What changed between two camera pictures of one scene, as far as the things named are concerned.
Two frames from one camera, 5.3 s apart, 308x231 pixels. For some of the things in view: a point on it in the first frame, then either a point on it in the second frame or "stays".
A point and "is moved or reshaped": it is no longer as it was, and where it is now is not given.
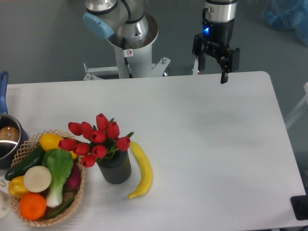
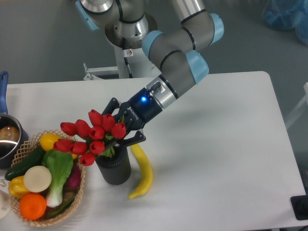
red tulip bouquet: [102, 140] is moved or reshaped
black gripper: [216, 32] -> [139, 111]
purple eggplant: [72, 182] stays
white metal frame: [305, 85] stays
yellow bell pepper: [17, 187] stays
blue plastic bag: [288, 15] stays
